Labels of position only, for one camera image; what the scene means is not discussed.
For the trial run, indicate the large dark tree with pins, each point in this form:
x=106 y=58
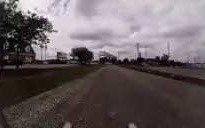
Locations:
x=18 y=26

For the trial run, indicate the row of utility poles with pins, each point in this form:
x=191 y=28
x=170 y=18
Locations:
x=145 y=51

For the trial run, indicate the grass median strip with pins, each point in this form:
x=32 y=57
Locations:
x=176 y=76

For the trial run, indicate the gravel strip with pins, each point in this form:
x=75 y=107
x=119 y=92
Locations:
x=46 y=106

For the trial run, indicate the pale side road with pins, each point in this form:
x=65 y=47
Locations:
x=190 y=71

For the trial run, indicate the billboard sign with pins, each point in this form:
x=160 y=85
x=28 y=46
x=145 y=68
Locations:
x=61 y=55

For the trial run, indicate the row of distant trees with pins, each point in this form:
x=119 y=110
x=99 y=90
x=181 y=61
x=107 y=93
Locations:
x=150 y=61

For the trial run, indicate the grey asphalt road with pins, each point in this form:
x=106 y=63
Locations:
x=140 y=100

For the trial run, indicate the round dark tree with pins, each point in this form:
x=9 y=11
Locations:
x=82 y=54

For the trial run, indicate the robot's own part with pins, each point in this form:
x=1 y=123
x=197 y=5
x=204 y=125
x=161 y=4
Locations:
x=132 y=125
x=67 y=125

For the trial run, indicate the pale cross road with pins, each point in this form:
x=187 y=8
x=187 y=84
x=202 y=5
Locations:
x=33 y=66

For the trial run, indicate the house with gabled roof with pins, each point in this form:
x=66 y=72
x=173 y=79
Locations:
x=25 y=55

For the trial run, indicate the distant building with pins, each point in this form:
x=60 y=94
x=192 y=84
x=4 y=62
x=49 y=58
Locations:
x=106 y=56

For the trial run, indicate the grass verge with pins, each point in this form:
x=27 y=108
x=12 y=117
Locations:
x=30 y=81

